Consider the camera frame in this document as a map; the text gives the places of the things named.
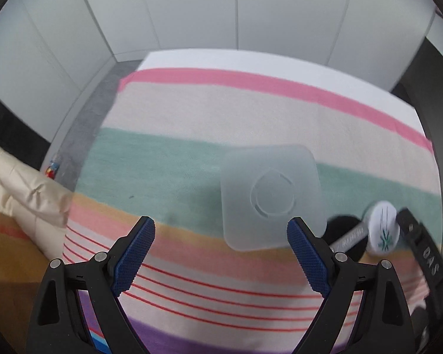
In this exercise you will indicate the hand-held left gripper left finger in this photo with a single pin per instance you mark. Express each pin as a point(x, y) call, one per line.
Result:
point(133, 260)

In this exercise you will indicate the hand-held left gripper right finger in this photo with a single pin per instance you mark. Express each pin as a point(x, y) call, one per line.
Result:
point(311, 260)

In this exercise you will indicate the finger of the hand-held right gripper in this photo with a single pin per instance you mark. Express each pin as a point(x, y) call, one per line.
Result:
point(426, 254)

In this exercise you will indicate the silver tube with white cap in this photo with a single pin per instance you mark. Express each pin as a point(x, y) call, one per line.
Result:
point(382, 226)

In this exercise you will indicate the frosted square plastic lid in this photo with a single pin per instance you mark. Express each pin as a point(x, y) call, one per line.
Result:
point(271, 197)

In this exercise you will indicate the black round compact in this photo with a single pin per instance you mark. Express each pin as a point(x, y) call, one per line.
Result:
point(345, 225)

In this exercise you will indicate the small colourful floor item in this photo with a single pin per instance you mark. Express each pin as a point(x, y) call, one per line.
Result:
point(54, 166)

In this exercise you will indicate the striped pastel cloth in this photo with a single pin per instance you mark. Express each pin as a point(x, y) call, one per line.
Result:
point(206, 147)

